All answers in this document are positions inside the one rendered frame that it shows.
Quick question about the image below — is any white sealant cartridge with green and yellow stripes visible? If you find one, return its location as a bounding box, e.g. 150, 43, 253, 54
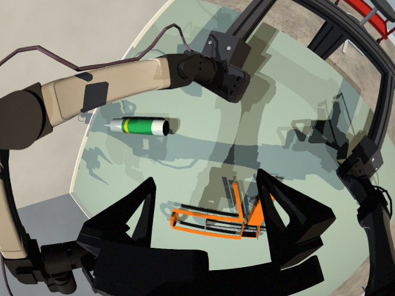
104, 119, 169, 136

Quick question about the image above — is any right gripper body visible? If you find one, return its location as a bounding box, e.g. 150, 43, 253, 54
63, 241, 113, 296

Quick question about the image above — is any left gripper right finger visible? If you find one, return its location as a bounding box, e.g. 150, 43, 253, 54
256, 169, 336, 261

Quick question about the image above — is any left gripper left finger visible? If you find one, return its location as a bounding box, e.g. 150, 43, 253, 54
80, 177, 156, 247

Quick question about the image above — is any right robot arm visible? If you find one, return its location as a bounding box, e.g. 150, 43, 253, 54
0, 50, 246, 295

